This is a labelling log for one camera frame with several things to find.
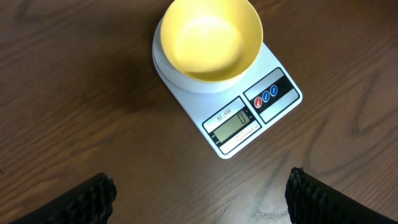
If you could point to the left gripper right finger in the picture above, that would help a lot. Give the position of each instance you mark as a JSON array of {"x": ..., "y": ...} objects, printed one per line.
[{"x": 310, "y": 201}]

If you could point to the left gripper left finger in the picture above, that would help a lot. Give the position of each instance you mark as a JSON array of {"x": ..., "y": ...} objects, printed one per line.
[{"x": 91, "y": 202}]

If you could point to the white digital kitchen scale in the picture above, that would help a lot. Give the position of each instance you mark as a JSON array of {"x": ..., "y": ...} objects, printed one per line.
[{"x": 230, "y": 117}]

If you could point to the yellow plastic bowl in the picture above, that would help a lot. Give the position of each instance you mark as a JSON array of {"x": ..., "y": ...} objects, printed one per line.
[{"x": 211, "y": 40}]

